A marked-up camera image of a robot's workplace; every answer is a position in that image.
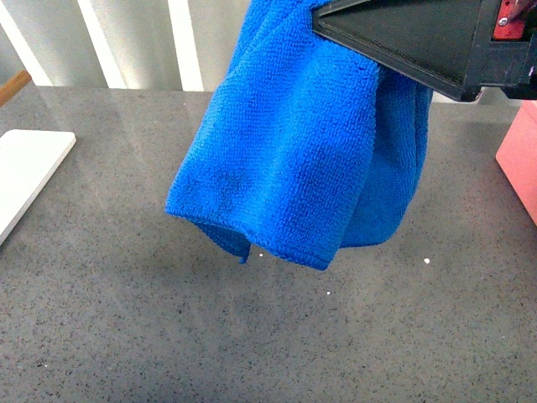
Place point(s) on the wooden chair part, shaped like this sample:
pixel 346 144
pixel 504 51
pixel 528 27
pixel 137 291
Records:
pixel 12 86

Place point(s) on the white pleated curtain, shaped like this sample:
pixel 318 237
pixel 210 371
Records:
pixel 147 45

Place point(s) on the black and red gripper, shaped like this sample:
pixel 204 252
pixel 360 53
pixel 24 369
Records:
pixel 445 45

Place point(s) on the blue microfiber cloth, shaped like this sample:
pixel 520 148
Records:
pixel 306 147

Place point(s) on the white rectangular tray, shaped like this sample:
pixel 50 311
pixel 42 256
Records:
pixel 28 160

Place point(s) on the pink storage box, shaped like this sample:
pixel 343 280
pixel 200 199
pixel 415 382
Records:
pixel 516 156

